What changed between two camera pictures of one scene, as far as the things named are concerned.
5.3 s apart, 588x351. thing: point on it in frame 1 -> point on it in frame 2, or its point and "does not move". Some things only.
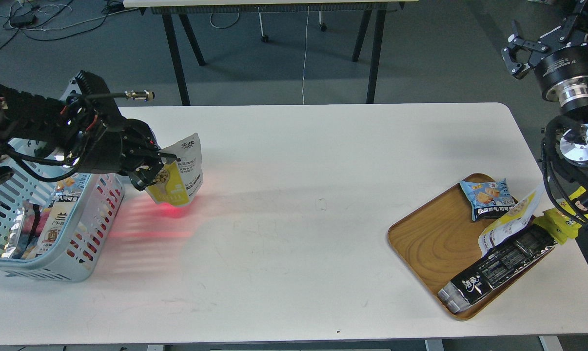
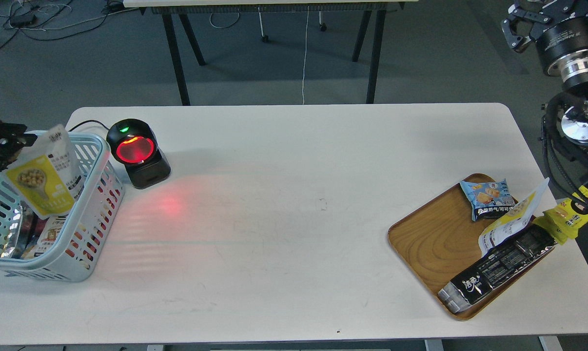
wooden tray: [438, 241] does not move
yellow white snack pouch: [517, 218] does not move
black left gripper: [99, 139] -> [1, 142]
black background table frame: [374, 15] does not move
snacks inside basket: [40, 228] does not move
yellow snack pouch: [177, 183] -> [47, 174]
